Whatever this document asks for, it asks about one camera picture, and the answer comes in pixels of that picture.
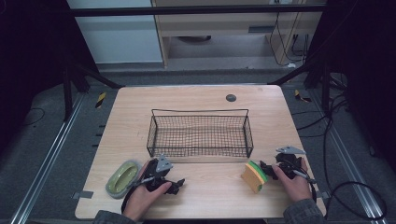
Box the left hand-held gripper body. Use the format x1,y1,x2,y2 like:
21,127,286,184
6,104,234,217
143,153,174,192

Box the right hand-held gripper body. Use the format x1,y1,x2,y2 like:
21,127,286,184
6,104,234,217
274,145,307,180

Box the yellow and green sponge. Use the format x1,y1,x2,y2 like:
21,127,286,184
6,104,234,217
240,160,269,194

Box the green soap dish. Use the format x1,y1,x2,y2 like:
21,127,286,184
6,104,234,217
105,159,143,200

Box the black wire basket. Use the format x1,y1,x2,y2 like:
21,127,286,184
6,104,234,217
146,108,255,159

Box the person's right hand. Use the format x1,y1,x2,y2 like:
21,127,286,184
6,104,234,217
272,158,314,203

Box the person's left hand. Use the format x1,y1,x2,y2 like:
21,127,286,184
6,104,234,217
122,160,173,222

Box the grey tape piece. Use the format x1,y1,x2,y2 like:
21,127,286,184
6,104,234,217
71,190,94,201
317,189,332,201

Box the black and yellow tape strip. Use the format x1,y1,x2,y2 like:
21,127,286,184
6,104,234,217
293,89,313,104
94,91,107,109

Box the black metal stand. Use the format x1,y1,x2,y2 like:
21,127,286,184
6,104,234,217
61,57,126,123
267,50,349,116

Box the white cabinet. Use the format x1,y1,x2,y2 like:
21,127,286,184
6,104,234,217
66,0,164,65

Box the beige wooden desk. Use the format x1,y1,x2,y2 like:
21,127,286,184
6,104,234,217
150,0,327,68

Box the black horizontal metal bar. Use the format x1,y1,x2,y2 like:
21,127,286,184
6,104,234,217
69,4,327,18

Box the left hand-held gripper cable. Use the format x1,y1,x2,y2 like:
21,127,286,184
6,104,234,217
120,175,157,215

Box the hand-held gripper cable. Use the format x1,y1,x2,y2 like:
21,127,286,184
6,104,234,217
120,175,157,215
292,169,318,203

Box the right hand-held gripper cable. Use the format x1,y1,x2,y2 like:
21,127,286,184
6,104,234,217
292,169,318,203

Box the thin black floor cable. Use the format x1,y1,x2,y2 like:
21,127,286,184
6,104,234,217
291,105,332,139

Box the aluminium floor rail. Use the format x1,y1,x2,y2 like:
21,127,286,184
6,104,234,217
307,89,389,224
8,92,87,224

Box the looped black floor cable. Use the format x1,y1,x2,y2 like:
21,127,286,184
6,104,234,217
322,92,389,221

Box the black cables under desk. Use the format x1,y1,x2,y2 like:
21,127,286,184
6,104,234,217
268,11,311,68

